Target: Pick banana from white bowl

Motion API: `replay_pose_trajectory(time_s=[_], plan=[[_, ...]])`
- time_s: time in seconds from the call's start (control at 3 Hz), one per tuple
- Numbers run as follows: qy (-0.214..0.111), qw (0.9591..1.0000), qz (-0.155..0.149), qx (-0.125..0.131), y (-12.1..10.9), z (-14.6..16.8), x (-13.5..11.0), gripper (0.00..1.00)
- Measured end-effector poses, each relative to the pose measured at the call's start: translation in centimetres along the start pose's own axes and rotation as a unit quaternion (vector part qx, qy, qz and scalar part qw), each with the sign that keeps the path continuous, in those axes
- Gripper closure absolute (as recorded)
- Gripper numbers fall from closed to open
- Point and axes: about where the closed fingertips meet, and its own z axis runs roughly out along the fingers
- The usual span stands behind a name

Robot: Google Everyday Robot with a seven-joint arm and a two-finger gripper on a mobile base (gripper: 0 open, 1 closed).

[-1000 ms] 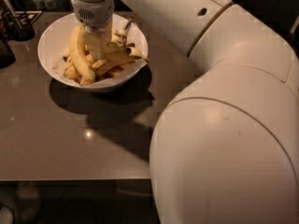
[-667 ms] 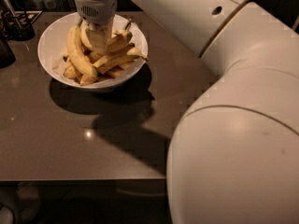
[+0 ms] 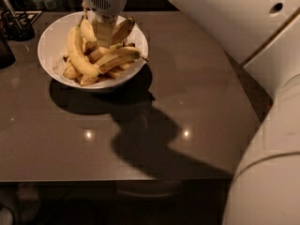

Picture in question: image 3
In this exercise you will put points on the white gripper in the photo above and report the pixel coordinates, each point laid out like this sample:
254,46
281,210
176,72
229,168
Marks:
106,2

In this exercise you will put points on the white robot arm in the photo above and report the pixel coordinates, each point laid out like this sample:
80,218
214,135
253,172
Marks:
200,137

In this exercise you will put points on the greenish banana back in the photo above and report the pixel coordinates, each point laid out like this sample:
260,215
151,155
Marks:
122,30

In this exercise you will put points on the long yellow banana left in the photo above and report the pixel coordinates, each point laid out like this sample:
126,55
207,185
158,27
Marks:
75,53

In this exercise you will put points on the yellow banana right front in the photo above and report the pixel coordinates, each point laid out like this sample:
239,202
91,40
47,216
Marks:
118,57

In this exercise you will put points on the white ceramic bowl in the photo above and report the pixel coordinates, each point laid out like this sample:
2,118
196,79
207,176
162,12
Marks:
53,44

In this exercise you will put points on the small yellow bananas bottom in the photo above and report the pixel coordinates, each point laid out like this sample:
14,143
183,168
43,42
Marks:
70,72

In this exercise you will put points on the dark round container left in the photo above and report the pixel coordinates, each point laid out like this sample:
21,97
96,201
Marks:
7,57

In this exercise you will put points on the black wire pen holder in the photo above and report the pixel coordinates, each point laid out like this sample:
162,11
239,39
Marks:
18,27

